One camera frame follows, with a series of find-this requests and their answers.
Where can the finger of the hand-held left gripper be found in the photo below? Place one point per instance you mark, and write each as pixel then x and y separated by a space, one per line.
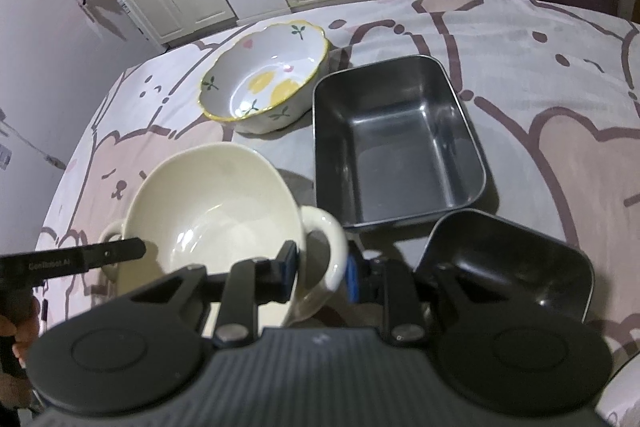
pixel 115 252

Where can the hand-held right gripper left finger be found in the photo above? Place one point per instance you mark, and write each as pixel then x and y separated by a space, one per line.
pixel 287 274

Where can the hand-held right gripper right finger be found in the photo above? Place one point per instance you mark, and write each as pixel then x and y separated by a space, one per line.
pixel 354 277

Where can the steel rectangular container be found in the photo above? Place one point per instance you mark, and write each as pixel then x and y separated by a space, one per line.
pixel 395 147
pixel 520 267

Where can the lemon print scalloped bowl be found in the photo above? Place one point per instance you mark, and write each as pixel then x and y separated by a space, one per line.
pixel 260 77

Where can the white square leaf-print plate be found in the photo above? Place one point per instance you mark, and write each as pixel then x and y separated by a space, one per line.
pixel 625 392

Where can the person's left hand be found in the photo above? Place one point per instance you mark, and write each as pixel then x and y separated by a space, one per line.
pixel 29 332

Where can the black marker pen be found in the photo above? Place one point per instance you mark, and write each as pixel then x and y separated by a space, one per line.
pixel 45 312

